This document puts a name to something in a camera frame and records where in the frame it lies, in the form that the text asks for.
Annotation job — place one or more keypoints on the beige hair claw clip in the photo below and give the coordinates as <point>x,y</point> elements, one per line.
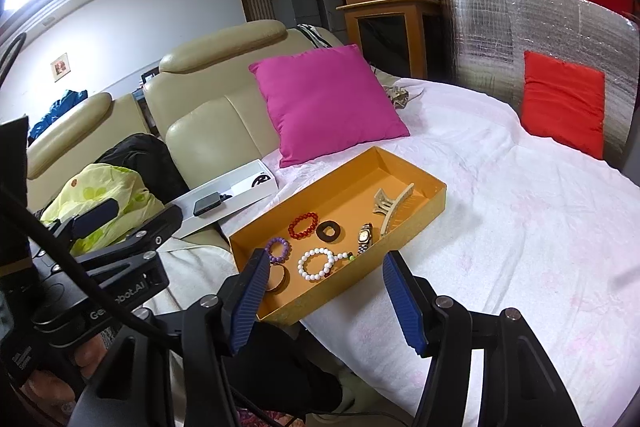
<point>392,212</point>

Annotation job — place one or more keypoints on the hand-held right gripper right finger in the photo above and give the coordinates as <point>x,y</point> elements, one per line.
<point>405,307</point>

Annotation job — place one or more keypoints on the person's left hand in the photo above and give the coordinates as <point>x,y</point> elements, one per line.
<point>50,389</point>

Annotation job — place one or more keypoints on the white flat box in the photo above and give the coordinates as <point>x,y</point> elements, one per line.
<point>245,182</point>

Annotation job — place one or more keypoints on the silver foil mat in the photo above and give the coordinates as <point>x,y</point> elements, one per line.
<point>490,37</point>

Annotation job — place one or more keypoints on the wooden glass cabinet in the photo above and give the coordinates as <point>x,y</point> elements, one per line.
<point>390,7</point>

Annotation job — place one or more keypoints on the grey cabinet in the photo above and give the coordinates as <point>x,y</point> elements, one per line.
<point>295,4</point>

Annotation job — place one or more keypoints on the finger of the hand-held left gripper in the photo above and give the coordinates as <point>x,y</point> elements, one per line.
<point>125,264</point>
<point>95,212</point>

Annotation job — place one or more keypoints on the dark cloth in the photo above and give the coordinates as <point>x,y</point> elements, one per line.
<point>280,372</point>

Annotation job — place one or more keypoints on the red cushion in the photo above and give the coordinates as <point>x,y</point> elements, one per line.
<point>562,107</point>

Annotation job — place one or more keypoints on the blue jacket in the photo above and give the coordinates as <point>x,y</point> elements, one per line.
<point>55,112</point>

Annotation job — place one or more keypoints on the beige leather sofa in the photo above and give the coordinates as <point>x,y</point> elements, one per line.
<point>210,87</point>

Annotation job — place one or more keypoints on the small wall picture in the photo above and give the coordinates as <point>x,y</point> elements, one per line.
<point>59,67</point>

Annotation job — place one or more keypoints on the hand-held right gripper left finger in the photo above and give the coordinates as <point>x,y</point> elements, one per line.
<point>247,302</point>

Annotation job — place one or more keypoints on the pink cushion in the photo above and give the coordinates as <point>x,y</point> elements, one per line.
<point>325,102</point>

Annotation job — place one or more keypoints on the orange cardboard box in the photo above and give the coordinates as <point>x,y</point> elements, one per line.
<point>350,197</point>

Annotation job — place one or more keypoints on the silver metal bangle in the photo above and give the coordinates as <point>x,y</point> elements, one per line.
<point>285,279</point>

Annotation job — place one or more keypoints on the black phone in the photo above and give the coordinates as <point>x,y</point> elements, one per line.
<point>210,204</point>

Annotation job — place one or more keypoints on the black bag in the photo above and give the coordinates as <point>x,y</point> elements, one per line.
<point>145,162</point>

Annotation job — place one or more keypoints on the yellow-green cloth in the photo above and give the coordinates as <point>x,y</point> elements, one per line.
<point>100,187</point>

